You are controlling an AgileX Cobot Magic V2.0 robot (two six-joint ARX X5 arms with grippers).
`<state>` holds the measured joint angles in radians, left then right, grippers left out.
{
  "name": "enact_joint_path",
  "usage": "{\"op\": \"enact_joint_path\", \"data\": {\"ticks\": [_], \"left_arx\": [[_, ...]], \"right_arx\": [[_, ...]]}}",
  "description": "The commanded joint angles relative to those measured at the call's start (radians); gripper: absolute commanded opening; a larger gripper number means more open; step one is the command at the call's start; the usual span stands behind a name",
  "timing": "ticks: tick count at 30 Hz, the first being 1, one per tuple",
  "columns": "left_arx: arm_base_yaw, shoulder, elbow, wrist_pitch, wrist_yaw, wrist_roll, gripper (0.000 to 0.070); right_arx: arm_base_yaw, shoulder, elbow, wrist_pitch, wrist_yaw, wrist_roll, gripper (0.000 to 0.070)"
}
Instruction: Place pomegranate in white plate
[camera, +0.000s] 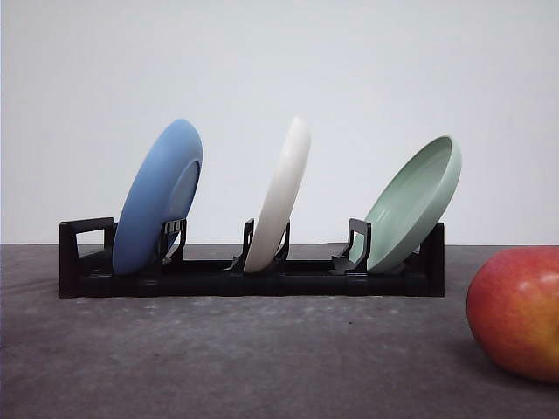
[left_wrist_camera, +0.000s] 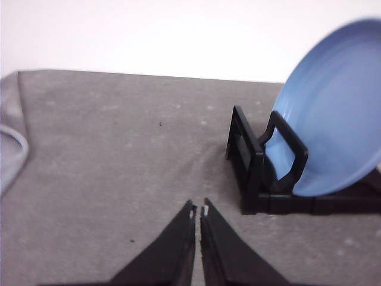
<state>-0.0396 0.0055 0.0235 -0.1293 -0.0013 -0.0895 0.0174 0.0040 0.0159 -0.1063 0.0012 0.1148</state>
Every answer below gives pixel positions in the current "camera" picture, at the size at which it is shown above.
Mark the white plate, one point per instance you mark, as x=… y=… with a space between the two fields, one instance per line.
x=278 y=199

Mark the blue plate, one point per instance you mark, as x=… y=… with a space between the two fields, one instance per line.
x=160 y=190

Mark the green plate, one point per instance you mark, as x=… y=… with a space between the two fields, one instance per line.
x=412 y=207

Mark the black plate rack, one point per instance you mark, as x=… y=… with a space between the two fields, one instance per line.
x=88 y=249

